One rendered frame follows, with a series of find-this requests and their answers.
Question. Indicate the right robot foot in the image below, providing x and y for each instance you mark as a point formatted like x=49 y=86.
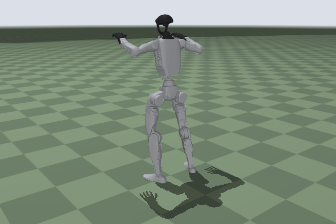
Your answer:
x=191 y=170

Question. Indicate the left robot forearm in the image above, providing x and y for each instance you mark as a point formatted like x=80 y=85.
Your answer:
x=126 y=45

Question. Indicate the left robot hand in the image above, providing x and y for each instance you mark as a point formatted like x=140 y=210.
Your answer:
x=118 y=36

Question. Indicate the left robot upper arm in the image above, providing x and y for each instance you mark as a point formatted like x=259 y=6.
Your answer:
x=144 y=48

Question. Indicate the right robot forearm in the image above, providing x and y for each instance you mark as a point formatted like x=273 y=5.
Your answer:
x=193 y=42

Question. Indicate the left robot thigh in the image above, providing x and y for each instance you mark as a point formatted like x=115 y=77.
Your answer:
x=152 y=113

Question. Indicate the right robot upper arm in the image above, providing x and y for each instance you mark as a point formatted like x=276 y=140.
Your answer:
x=190 y=47

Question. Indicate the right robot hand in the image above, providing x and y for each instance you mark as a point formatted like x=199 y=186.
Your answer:
x=178 y=35

